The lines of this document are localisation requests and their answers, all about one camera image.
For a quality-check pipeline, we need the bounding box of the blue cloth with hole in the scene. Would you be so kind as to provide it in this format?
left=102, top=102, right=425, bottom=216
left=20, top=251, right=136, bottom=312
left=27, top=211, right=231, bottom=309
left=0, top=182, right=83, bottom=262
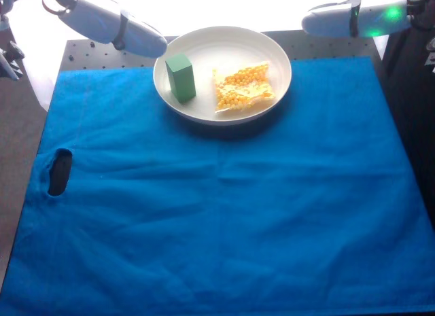
left=0, top=56, right=435, bottom=309

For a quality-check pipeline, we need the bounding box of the white round plate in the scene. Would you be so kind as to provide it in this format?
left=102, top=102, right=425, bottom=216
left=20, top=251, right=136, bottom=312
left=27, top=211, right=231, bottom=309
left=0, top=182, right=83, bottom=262
left=153, top=26, right=292, bottom=126

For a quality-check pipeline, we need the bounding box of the bag of yellow corn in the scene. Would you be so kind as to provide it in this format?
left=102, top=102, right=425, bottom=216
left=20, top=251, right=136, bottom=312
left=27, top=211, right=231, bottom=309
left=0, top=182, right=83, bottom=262
left=211, top=60, right=277, bottom=114

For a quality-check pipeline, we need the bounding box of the green rectangular block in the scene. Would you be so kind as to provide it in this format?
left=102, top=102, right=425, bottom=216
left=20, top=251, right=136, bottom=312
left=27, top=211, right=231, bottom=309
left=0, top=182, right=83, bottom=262
left=164, top=52, right=197, bottom=104

